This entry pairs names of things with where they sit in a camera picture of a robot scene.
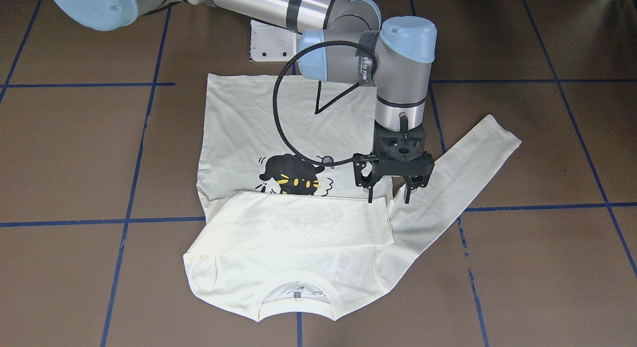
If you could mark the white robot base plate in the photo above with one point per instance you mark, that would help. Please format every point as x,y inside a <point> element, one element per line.
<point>269,43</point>

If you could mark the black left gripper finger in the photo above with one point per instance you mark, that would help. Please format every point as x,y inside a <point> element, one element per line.
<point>411,183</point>
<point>369,181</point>

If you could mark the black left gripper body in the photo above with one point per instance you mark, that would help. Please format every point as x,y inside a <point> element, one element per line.
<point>362,177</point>

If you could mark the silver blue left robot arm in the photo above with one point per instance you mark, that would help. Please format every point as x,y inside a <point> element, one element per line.
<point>342,41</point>

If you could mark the cream long-sleeve cat shirt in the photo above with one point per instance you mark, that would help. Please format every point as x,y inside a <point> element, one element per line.
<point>284,235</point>

